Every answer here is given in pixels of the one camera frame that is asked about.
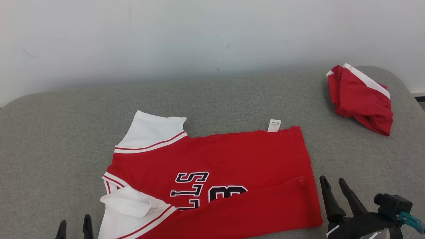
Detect red jersey with white sleeves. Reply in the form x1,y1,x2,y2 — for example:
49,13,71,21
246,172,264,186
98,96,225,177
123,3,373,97
98,110,323,239

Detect red shorts with white stripe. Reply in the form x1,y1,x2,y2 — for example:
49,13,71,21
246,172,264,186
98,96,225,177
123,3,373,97
326,63,394,137

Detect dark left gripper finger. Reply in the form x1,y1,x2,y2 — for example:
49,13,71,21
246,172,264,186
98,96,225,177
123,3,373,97
54,220,67,239
82,214,95,239

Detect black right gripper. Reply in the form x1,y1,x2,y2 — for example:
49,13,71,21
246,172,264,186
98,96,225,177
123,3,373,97
319,176,399,239

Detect camera cable with teal plug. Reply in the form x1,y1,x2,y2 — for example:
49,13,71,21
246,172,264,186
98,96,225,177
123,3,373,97
397,210,425,235

